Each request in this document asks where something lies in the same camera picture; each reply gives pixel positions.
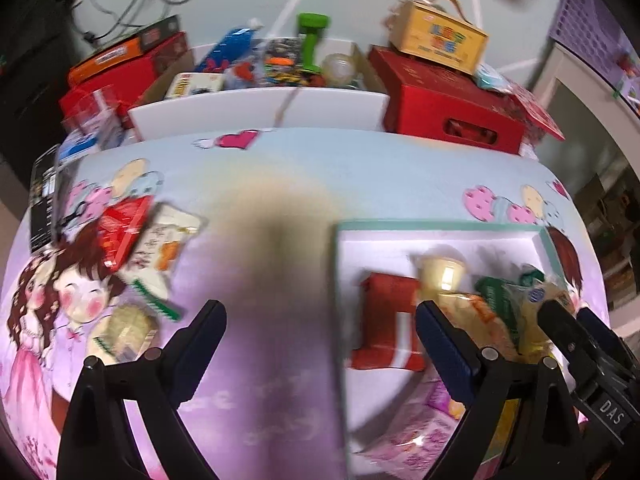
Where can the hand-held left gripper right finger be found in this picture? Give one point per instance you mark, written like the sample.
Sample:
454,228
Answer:
447,355

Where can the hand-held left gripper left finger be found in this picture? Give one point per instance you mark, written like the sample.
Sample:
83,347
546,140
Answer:
200,355

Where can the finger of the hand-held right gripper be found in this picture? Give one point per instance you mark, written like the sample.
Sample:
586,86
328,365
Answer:
567,335
602,335

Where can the round bread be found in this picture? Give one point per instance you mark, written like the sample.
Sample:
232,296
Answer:
530,315

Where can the tan snack packet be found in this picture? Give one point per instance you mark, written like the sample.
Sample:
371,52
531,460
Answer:
475,317

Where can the red and orange snack packet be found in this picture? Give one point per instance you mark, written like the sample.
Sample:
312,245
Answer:
387,320

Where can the pink snack packet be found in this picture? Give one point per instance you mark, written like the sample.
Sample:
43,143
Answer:
415,425

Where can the yellow soft bread packet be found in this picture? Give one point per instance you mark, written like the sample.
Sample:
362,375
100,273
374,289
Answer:
506,420

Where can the white tray with teal rim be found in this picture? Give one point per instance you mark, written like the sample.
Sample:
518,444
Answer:
385,250

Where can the small green white snack packet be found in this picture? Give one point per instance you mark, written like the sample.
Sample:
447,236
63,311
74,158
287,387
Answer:
531,275

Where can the rice cracker clear packet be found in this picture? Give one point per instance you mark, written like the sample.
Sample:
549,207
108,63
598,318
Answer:
125,332

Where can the yellow jelly cup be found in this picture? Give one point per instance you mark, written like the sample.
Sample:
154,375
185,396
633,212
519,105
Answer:
442,272

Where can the white and green snack packet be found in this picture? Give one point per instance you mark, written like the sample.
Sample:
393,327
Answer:
160,255

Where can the cluttered shelf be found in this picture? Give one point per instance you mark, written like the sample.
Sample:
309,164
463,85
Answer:
610,220

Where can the cartoon printed tablecloth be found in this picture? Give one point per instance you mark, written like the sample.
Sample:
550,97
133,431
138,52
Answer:
280,170

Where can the black packet at edge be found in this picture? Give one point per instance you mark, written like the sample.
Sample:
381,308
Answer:
42,200

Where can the red patterned box lid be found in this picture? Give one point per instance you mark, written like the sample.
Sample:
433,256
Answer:
540,115

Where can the blue and white box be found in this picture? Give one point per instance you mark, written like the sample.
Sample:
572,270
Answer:
80,145

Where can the white cabinet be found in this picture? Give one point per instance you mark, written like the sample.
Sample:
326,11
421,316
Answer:
575,90

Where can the white cardboard box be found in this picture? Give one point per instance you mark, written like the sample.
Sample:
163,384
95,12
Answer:
250,110

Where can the red gift box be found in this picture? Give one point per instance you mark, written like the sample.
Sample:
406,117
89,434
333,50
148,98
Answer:
425,95

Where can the clear plastic box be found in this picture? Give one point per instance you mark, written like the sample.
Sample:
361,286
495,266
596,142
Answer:
92,110

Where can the light blue packet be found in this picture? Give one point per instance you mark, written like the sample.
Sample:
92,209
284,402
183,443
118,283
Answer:
492,77

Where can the small yellow white box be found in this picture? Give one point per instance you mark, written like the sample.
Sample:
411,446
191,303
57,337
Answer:
192,85

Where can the red flat box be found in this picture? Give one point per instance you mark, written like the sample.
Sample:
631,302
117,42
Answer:
130,70

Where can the clear plastic ball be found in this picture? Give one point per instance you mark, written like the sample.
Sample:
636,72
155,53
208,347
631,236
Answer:
337,67

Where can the purple plastic basket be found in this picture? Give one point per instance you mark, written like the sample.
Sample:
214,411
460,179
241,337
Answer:
590,25

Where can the orange flat box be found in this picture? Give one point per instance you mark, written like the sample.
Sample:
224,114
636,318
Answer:
107,57

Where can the black cabinet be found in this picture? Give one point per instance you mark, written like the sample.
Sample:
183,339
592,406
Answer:
25,85

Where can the dark brown flat box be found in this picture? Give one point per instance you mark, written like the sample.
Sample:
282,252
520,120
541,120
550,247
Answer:
160,35

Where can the green dumbbell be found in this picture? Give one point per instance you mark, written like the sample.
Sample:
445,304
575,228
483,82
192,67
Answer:
311,40

